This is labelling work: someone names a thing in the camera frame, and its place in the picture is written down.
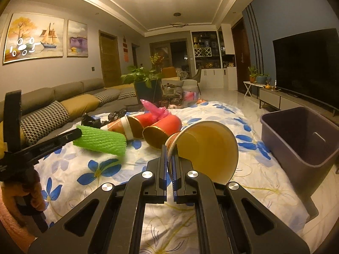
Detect orange paper cup yellow inside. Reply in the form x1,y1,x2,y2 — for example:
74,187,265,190
165,120,238,184

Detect green foam fruit net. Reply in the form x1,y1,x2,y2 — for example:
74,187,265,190
73,126,127,157

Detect orange white paper cup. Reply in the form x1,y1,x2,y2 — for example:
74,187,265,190
107,112,160,141

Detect red paper cup gold inside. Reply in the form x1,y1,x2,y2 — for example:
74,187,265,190
143,114,182,149

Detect pink plastic bag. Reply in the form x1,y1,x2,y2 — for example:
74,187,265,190
140,99,171,121

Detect black plastic bag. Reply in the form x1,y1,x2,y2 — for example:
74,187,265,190
81,108,127,128

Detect dark grey trash bin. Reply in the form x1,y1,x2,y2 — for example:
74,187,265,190
260,106,339,200

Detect left hand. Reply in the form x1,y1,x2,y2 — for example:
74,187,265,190
1,181,45,253

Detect houndstooth cushion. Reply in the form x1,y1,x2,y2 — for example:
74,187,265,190
94,88,121,107
21,101,69,146

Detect grey sectional sofa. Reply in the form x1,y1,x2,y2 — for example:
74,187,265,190
19,79,137,147

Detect floral white blue tablecloth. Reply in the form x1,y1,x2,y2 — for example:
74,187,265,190
29,102,310,253

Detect yellow cushion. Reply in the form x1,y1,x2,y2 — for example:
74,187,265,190
61,94,99,121

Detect sailboat painting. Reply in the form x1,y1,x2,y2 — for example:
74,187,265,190
3,13,65,64

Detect grey tv cabinet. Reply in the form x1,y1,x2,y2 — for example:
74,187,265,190
258,88,338,125

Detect small white side table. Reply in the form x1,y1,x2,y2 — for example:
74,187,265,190
243,81,265,99

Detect purple abstract painting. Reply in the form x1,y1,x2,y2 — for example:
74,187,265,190
67,19,89,57

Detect potted green plant dark pot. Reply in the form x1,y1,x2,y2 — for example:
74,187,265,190
121,66,163,104

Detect potted plant blue pot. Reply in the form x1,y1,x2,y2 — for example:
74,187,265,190
256,73,270,84

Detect potted plant orange pot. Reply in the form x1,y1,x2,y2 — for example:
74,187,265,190
248,65,258,83

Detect orange chair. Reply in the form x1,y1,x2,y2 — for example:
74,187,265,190
161,66,177,79

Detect white display cabinet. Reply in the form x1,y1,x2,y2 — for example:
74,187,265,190
191,24,238,91

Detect large black television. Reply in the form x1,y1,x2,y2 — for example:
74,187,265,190
273,28,338,109

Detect dark wooden door right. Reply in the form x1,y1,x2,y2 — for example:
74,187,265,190
232,18,251,94

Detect wooden door left wall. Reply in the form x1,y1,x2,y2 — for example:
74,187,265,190
99,30,122,88

